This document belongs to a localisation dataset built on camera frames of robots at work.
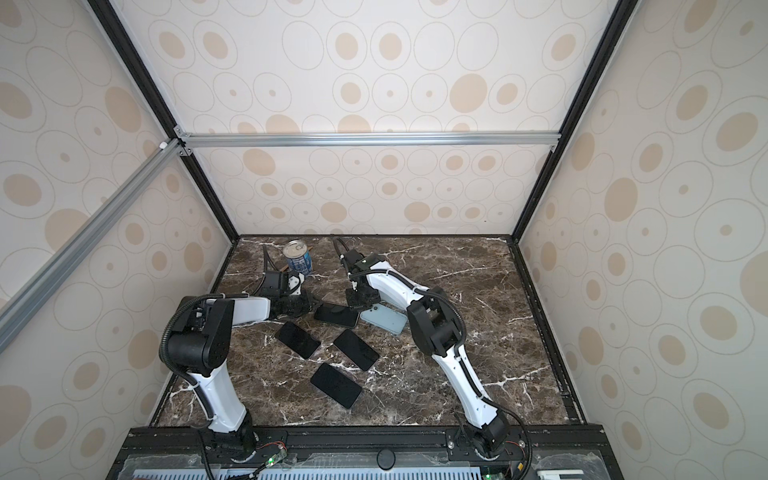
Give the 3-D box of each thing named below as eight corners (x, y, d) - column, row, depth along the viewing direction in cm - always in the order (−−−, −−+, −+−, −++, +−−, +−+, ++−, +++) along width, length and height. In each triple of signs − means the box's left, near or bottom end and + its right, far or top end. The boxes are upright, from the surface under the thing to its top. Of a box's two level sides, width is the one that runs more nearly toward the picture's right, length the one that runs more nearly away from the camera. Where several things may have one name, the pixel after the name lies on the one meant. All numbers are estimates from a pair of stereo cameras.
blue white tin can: (288, 279, 109) (279, 259, 100) (293, 260, 115) (285, 240, 106) (310, 279, 109) (303, 259, 100) (314, 260, 115) (308, 240, 106)
